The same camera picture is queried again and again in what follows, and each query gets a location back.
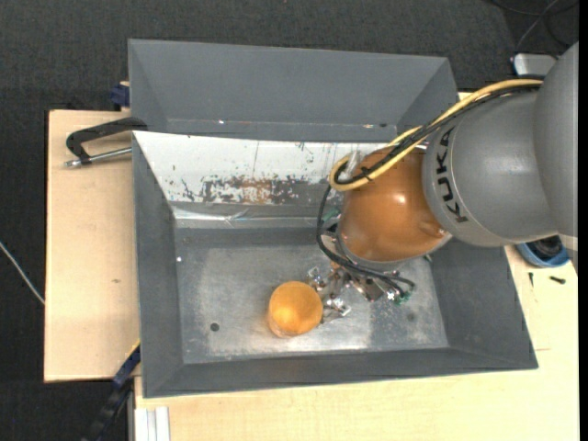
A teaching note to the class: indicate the pale wood flat board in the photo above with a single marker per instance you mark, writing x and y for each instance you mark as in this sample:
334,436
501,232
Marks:
89,255

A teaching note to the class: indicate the orange fruit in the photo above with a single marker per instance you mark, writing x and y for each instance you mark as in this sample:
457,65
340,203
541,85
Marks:
294,309

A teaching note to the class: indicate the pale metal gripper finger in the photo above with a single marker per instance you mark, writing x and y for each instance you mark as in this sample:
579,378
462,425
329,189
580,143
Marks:
315,277
339,308

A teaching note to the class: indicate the grey metal bin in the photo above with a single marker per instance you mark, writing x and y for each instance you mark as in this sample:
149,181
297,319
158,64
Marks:
239,287

